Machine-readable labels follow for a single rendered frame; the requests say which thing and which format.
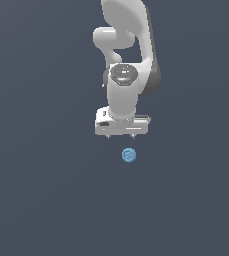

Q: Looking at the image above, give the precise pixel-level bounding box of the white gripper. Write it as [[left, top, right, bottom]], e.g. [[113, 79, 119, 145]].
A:
[[94, 106, 152, 140]]

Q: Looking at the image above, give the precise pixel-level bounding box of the small blue round object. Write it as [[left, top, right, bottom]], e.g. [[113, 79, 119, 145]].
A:
[[121, 147, 137, 164]]

